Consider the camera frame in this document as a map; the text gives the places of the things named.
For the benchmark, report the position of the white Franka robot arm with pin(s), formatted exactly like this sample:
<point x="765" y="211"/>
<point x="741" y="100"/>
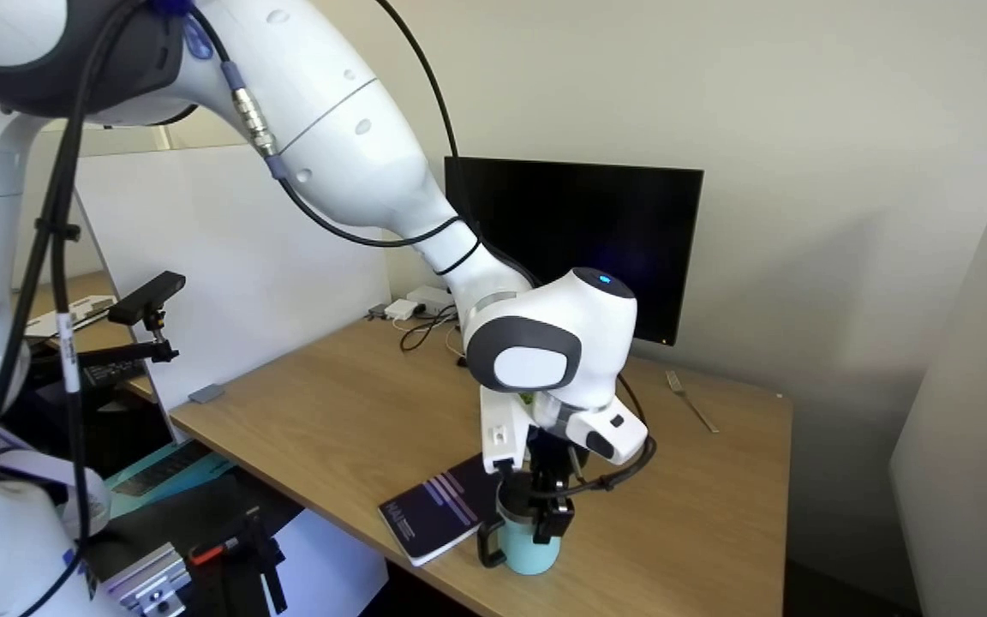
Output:
<point x="332" y="124"/>

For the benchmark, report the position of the white board panel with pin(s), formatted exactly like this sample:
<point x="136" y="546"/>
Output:
<point x="221" y="277"/>

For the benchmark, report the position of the black computer monitor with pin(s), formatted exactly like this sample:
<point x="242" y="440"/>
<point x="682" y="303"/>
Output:
<point x="618" y="219"/>

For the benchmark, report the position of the black clamp orange trigger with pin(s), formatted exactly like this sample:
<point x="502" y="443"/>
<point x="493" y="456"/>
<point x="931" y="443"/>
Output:
<point x="247" y="562"/>

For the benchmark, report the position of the white keyboard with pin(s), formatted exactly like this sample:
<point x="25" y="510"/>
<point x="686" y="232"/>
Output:
<point x="88" y="310"/>

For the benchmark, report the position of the dark purple striped book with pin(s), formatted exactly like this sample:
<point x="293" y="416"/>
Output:
<point x="437" y="517"/>

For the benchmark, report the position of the white power adapter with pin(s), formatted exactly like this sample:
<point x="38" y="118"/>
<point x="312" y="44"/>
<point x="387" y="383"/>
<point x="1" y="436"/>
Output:
<point x="401" y="310"/>

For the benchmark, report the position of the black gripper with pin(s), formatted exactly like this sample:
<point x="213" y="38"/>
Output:
<point x="554" y="460"/>

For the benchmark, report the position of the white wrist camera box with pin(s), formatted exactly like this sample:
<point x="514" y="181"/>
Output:
<point x="502" y="432"/>

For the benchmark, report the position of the grey partition panel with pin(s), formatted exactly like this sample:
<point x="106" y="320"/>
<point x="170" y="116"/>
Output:
<point x="975" y="432"/>

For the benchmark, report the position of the metal spoon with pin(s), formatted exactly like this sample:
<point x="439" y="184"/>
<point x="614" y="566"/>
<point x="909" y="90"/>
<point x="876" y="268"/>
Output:
<point x="691" y="402"/>

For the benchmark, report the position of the black camera on stand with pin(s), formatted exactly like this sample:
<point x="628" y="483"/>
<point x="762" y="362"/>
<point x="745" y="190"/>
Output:
<point x="147" y="295"/>

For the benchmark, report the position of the silver aluminium bracket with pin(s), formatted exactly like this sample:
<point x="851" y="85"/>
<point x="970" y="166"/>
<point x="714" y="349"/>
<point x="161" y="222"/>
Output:
<point x="147" y="580"/>

